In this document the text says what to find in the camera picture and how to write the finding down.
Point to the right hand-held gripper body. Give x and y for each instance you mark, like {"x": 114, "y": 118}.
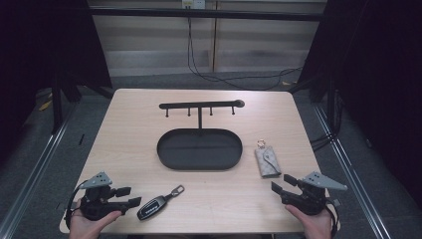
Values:
{"x": 308, "y": 199}

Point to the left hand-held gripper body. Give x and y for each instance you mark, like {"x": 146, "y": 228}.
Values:
{"x": 99, "y": 202}

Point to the black car key fob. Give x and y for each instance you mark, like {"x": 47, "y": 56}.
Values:
{"x": 152, "y": 207}

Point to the grey key case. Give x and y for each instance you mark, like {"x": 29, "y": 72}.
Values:
{"x": 268, "y": 162}

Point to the person's right hand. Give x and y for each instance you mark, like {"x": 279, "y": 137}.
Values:
{"x": 316, "y": 227}

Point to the person's left hand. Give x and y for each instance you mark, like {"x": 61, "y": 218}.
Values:
{"x": 84, "y": 228}

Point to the small black stick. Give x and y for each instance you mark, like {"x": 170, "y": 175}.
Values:
{"x": 81, "y": 139}

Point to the black key rack with tray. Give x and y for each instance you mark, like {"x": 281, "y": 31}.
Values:
{"x": 199, "y": 151}

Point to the black metal stand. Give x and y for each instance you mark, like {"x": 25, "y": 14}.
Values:
{"x": 331, "y": 99}
{"x": 56, "y": 103}

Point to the black curtain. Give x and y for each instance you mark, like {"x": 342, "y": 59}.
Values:
{"x": 40, "y": 43}
{"x": 381, "y": 83}

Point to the black horizontal bar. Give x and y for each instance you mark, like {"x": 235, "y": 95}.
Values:
{"x": 199, "y": 14}

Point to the aluminium floor rail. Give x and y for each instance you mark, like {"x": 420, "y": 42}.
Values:
{"x": 351, "y": 172}
{"x": 36, "y": 172}

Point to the white wall socket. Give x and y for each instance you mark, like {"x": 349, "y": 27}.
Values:
{"x": 193, "y": 4}

